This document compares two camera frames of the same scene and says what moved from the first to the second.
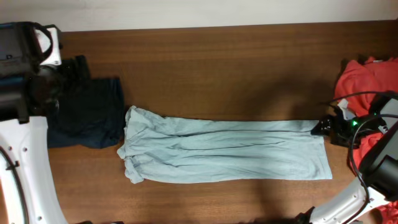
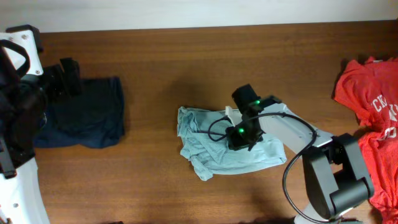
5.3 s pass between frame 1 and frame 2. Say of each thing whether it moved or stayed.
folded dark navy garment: stayed
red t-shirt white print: stayed
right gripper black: moved
